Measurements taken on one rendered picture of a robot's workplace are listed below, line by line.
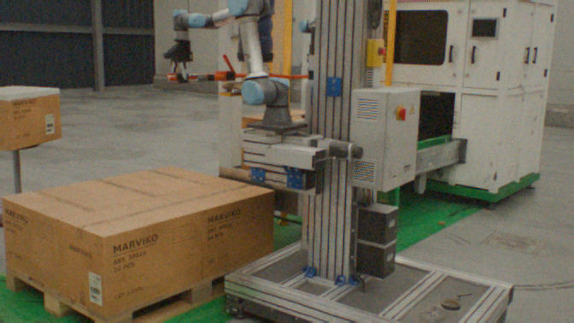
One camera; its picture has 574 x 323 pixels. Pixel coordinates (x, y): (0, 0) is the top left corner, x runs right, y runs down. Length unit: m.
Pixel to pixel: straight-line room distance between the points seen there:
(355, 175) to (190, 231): 0.94
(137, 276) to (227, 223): 0.62
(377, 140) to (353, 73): 0.35
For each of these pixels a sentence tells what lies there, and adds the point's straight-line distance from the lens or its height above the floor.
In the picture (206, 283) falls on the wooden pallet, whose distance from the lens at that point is 3.37.
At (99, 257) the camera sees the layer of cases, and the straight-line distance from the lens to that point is 2.92.
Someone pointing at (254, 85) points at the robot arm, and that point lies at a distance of 2.77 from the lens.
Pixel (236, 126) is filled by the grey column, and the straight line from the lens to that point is 4.92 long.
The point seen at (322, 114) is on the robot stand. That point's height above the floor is 1.09.
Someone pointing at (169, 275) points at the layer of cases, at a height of 0.24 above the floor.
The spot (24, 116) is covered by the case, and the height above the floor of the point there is 0.85.
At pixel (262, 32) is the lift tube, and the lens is 3.57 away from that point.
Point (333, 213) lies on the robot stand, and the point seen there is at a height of 0.59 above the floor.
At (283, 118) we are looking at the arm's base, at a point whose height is 1.07.
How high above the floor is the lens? 1.45
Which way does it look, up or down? 12 degrees down
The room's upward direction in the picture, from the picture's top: 1 degrees clockwise
